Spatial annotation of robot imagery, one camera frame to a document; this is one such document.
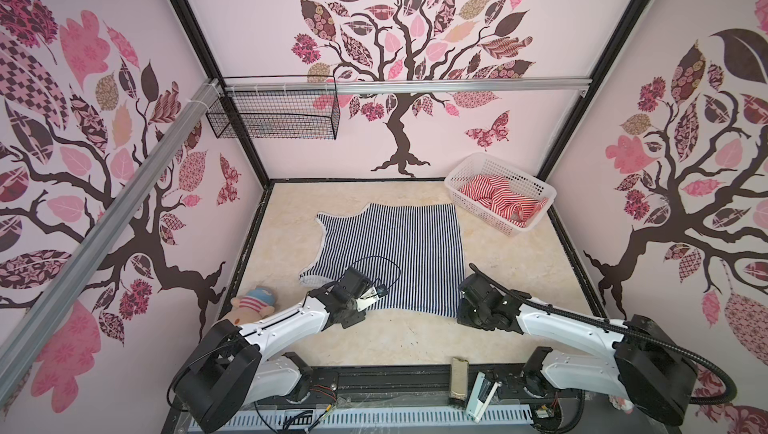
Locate blue white striped tank top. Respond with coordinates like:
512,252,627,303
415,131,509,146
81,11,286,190
299,204,465,318

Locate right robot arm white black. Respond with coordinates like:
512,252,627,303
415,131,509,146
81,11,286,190
457,272,697,427

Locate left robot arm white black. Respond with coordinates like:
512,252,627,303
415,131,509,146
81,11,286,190
166,267,389,433

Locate red white striped tank top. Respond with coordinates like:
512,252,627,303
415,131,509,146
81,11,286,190
459,175,548,227

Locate small beige rectangular block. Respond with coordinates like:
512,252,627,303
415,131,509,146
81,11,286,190
448,357,469,408

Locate plush doll head toy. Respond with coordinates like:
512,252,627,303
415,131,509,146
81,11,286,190
223,287,276,326

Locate white black handheld device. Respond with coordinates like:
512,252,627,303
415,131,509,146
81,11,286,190
465,372,501,423

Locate white plastic laundry basket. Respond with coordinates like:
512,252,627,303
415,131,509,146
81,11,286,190
444,153,557,236

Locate small pink white object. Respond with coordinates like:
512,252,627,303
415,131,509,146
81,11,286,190
608,395,634,414

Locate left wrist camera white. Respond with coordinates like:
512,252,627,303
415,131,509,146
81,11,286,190
356,284,389,312

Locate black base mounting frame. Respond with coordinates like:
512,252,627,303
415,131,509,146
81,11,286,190
161,360,682,434

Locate white slotted cable duct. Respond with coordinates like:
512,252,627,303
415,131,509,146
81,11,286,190
219,405,533,433

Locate black wire mesh basket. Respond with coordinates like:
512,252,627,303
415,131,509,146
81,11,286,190
206,74,341,141

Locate black corrugated cable conduit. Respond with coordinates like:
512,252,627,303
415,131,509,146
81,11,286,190
469,263,738,406

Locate aluminium rail back horizontal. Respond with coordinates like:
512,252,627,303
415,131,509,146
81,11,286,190
225,77,592,95

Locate aluminium rail left diagonal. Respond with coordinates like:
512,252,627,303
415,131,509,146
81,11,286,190
1,79,221,402

